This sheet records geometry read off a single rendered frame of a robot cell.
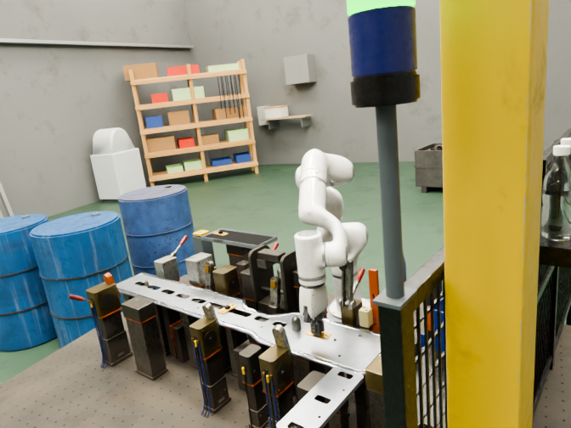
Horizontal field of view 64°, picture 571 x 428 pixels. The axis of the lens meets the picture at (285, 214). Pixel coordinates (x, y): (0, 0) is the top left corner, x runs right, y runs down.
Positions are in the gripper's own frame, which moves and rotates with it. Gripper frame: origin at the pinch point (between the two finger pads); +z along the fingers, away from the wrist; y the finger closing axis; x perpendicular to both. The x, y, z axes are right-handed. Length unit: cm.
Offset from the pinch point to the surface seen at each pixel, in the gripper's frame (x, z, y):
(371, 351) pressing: 16.4, 6.7, -4.7
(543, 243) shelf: 63, -36, 0
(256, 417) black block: -18.4, 31.3, 15.0
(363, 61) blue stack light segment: 55, -76, 62
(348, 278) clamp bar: 1.2, -8.8, -19.2
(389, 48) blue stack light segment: 58, -77, 61
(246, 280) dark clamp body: -50, 2, -21
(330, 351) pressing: 5.4, 6.7, 1.6
